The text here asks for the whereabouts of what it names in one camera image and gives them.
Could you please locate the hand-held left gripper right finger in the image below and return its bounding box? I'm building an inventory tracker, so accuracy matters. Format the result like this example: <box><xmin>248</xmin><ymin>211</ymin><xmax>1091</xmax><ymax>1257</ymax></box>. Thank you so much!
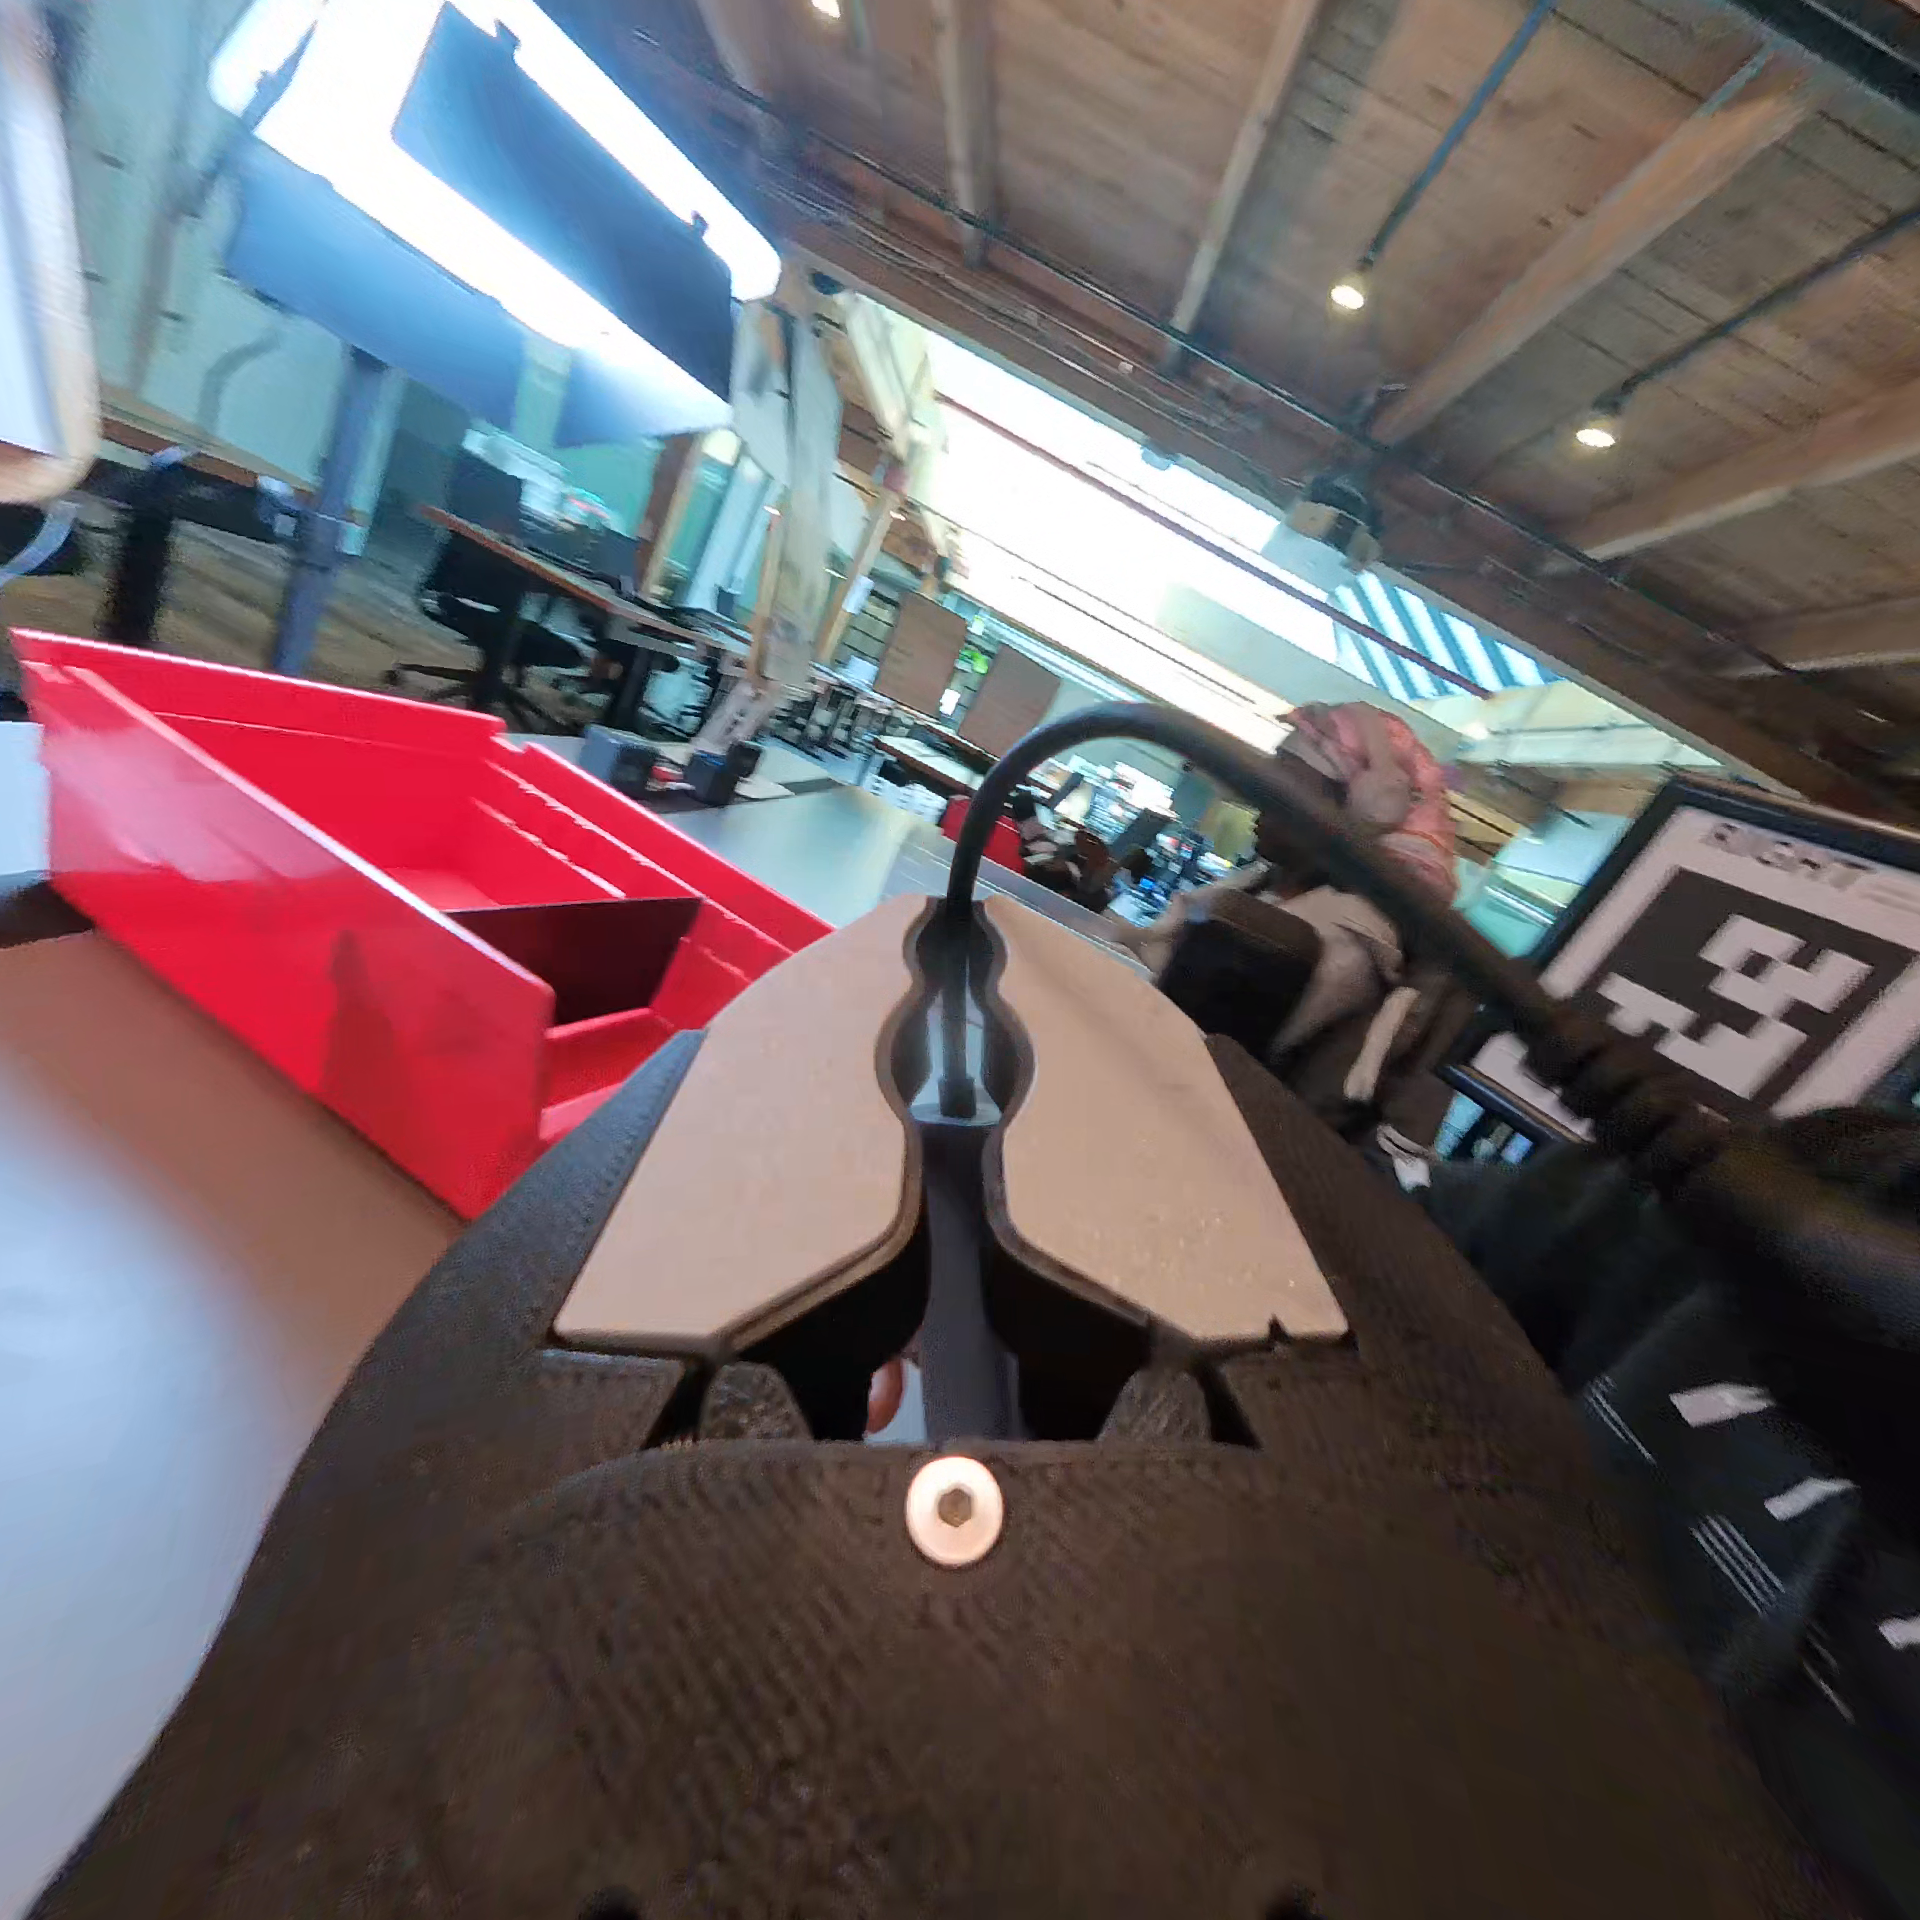
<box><xmin>978</xmin><ymin>897</ymin><xmax>1351</xmax><ymax>1360</ymax></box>

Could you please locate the brown backing board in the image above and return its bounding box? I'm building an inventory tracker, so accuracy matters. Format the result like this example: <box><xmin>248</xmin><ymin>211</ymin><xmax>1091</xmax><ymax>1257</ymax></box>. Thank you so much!
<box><xmin>872</xmin><ymin>598</ymin><xmax>972</xmax><ymax>724</ymax></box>
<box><xmin>957</xmin><ymin>644</ymin><xmax>1062</xmax><ymax>762</ymax></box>

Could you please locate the instruction sheet on stand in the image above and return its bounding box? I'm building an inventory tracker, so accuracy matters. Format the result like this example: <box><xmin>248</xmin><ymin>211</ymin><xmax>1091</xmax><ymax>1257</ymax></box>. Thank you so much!
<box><xmin>0</xmin><ymin>0</ymin><xmax>104</xmax><ymax>505</ymax></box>

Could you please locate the grey metal post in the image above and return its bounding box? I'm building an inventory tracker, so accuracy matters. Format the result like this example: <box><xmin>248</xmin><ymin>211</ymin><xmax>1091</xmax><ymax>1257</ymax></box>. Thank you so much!
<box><xmin>267</xmin><ymin>347</ymin><xmax>400</xmax><ymax>678</ymax></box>

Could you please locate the thick black power cable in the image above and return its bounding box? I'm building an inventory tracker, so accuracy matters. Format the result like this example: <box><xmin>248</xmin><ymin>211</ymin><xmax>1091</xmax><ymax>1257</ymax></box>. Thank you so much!
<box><xmin>919</xmin><ymin>704</ymin><xmax>1735</xmax><ymax>1443</ymax></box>

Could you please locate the brown office desk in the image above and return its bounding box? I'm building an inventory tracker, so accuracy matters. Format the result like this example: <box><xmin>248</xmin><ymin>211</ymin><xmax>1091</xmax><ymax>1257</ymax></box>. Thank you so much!
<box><xmin>416</xmin><ymin>508</ymin><xmax>751</xmax><ymax>729</ymax></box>

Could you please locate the black office chair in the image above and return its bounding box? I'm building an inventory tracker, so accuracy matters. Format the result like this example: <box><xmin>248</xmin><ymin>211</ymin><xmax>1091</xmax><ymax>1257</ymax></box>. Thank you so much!
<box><xmin>392</xmin><ymin>528</ymin><xmax>594</xmax><ymax>711</ymax></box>

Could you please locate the small red plastic bin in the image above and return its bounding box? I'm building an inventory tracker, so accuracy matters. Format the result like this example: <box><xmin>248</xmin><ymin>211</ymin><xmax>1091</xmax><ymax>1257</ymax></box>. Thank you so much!
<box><xmin>11</xmin><ymin>632</ymin><xmax>836</xmax><ymax>1222</ymax></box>

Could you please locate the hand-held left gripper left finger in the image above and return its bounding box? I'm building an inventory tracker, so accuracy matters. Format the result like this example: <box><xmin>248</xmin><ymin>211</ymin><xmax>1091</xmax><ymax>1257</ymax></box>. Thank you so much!
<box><xmin>551</xmin><ymin>894</ymin><xmax>941</xmax><ymax>1360</ymax></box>

